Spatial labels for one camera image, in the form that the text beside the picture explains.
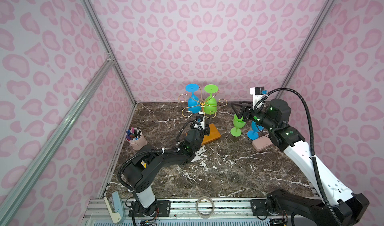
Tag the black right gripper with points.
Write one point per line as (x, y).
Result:
(248, 109)

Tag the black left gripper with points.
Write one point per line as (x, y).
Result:
(206, 129)

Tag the green wine glass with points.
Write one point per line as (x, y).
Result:
(238, 125)
(210, 107)

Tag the gold wire rack wooden base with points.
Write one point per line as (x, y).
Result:
(202, 95)

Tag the blue wine glass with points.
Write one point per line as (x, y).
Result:
(193, 101)
(253, 134)

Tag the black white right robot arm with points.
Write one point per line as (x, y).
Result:
(338, 205)

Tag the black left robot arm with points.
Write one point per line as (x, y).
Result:
(138, 172)

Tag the pink pencil case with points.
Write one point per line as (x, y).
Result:
(261, 143)

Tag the pink pen holder cup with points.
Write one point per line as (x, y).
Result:
(135, 138)

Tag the clear tape roll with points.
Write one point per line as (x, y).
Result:
(205, 207)

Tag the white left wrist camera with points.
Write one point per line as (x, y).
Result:
(200, 122)

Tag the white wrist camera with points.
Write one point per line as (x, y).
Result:
(258, 93)
(200, 122)

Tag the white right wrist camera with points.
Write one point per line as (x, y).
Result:
(258, 93)

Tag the aluminium front rail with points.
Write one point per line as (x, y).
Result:
(188, 212)

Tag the aluminium frame strut left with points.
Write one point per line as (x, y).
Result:
(21, 190)

